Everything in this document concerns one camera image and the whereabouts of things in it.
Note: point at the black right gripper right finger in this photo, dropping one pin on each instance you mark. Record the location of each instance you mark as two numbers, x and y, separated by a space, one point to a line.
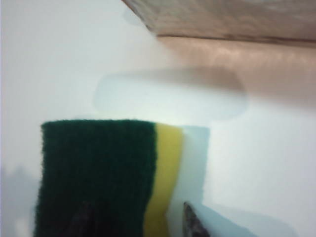
193 222

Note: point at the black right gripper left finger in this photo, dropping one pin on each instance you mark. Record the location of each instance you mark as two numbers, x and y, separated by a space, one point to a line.
85 222

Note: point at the yellow sponge with green pad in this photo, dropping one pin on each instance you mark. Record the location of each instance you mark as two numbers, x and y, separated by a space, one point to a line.
98 160

